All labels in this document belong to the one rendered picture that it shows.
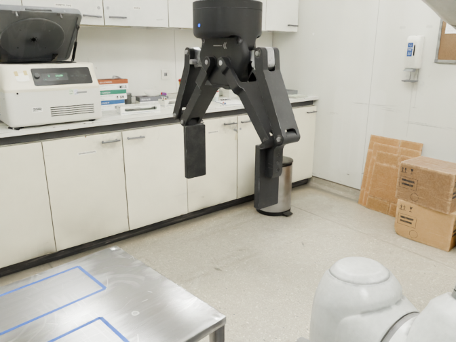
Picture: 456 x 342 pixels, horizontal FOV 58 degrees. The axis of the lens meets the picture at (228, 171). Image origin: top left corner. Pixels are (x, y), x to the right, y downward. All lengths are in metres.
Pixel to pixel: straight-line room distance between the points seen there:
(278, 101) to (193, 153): 0.17
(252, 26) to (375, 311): 0.52
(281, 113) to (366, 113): 3.41
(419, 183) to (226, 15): 2.81
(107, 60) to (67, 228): 1.37
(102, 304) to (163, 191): 2.20
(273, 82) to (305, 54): 3.78
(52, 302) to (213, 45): 0.72
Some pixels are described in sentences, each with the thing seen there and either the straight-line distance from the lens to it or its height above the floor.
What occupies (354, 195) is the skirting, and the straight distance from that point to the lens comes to 4.01.
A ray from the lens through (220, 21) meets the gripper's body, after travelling 0.43.
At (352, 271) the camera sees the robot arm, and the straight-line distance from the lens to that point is 0.78.
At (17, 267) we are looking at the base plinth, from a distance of 2.95.
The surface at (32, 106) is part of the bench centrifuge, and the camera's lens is 2.65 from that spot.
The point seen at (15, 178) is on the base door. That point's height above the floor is 0.62.
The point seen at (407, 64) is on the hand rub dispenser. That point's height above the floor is 1.23.
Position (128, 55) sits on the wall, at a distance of 3.54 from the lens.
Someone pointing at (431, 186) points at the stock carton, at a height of 0.44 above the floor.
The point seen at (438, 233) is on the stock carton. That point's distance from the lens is 3.23.
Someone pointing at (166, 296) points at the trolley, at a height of 0.82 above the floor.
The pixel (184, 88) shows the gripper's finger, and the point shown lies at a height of 1.31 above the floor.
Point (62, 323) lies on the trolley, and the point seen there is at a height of 0.82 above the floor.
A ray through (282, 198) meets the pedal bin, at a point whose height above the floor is 0.16.
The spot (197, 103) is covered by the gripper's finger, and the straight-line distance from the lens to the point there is 0.51.
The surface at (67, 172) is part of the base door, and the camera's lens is 2.77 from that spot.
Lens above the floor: 1.36
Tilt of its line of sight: 17 degrees down
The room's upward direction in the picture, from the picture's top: straight up
